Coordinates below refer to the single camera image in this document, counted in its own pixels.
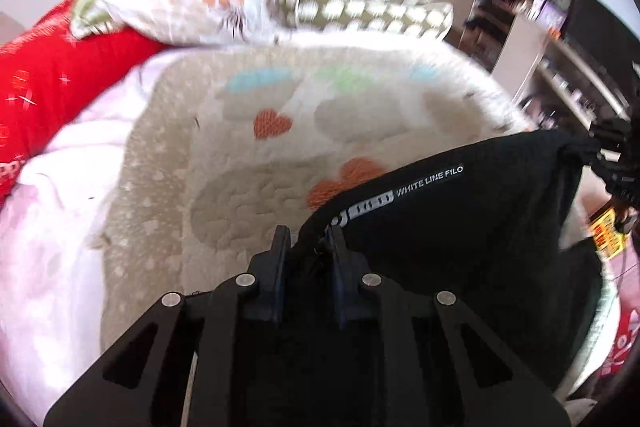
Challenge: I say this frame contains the red long pillow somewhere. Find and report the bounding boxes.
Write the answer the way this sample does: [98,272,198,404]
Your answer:
[0,0,166,198]

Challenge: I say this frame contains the white bed sheet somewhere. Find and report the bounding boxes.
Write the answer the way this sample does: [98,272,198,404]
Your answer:
[1,52,180,425]

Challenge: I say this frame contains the black pants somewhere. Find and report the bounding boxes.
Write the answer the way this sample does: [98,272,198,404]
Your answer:
[234,129,606,427]

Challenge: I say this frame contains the yellow red box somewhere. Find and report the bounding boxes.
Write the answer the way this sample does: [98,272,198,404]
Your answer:
[589,204,636,260]

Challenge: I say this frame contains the white open shelf unit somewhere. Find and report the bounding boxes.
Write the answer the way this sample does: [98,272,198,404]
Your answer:
[459,0,639,132]

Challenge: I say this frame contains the patchwork heart quilt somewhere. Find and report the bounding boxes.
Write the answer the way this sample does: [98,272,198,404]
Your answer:
[98,43,622,403]

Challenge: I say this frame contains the green white dotted pillow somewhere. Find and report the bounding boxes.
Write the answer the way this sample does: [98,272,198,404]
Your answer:
[270,0,454,40]

